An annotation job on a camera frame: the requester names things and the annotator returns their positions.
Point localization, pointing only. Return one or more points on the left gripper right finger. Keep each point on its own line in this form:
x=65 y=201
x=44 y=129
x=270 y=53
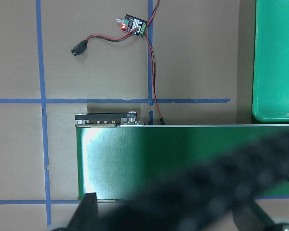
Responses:
x=251 y=217

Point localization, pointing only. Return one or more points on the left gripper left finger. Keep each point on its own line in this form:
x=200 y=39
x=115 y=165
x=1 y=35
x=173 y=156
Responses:
x=86 y=214

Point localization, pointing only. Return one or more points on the green conveyor belt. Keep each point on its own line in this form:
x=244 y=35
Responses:
x=118 y=155

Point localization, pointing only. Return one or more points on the green plastic tray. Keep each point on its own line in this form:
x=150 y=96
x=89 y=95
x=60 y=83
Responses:
x=270 y=101

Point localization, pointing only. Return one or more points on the motor controller circuit board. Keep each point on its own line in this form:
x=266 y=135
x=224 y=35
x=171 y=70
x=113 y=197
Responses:
x=132 y=24

